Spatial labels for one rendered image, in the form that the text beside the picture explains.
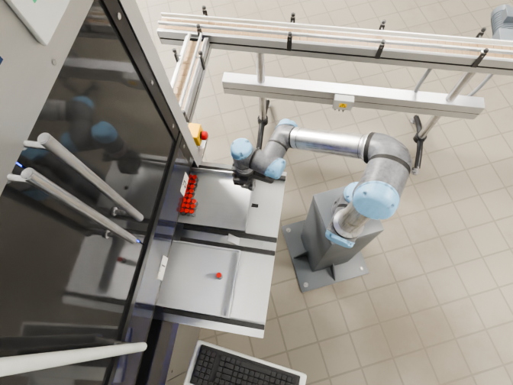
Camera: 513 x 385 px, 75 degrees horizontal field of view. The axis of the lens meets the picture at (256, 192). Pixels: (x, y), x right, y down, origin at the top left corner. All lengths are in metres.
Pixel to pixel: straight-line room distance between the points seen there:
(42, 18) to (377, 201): 0.80
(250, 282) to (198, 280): 0.21
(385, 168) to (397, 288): 1.52
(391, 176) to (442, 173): 1.84
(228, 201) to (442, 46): 1.29
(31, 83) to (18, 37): 0.07
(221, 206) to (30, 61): 0.99
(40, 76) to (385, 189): 0.78
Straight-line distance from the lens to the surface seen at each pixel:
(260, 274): 1.39
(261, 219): 1.44
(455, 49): 2.03
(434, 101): 2.34
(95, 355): 0.85
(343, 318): 2.30
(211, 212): 1.47
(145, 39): 1.01
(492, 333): 2.61
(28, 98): 0.66
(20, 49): 0.65
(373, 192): 0.92
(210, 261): 1.42
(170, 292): 1.43
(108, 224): 0.77
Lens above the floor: 2.25
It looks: 68 degrees down
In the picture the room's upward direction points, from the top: 7 degrees counter-clockwise
